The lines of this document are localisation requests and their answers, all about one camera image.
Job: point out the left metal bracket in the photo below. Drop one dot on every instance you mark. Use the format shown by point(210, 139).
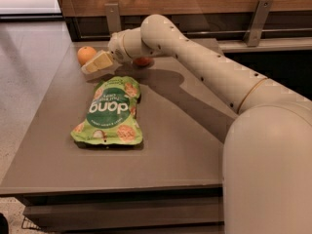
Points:
point(113, 17)

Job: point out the right metal bracket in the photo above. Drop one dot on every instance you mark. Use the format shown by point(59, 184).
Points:
point(253, 34)

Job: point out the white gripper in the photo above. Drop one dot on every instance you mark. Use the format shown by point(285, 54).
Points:
point(116, 49)

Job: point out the metal bracket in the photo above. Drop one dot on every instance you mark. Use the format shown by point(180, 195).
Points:
point(113, 17)
point(253, 34)

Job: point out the green dang chips bag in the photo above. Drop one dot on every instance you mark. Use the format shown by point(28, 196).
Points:
point(112, 116)

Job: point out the orange fruit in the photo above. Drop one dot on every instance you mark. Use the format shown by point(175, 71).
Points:
point(85, 53)

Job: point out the red apple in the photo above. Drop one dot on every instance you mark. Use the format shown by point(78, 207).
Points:
point(142, 61)

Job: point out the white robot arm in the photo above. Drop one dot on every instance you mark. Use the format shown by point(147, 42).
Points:
point(267, 154)

